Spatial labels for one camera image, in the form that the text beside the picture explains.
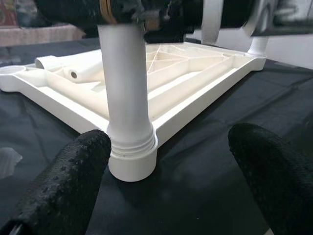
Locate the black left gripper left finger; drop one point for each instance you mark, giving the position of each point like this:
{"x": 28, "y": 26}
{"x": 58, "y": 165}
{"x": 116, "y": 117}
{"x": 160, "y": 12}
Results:
{"x": 63, "y": 186}

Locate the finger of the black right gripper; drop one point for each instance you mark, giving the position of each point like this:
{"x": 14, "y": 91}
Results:
{"x": 73, "y": 12}

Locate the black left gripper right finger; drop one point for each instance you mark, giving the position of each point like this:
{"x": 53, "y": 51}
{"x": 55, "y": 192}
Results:
{"x": 276, "y": 176}

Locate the brown rubber band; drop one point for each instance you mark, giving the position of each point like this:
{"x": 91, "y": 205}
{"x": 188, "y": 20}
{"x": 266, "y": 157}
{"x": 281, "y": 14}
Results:
{"x": 108, "y": 12}

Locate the beige fringed cloth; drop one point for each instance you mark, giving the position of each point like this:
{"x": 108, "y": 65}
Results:
{"x": 36, "y": 34}

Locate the clear tape patch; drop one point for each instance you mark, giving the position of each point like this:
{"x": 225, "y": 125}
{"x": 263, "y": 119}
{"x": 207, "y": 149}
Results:
{"x": 8, "y": 161}

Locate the dark red patterned box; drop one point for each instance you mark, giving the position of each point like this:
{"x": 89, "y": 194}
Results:
{"x": 7, "y": 12}

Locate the black cloth cover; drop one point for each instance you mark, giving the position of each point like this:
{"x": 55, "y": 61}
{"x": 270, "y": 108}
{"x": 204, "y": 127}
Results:
{"x": 195, "y": 195}

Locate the white plastic table top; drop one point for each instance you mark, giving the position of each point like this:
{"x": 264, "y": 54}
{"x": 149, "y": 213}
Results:
{"x": 195, "y": 98}

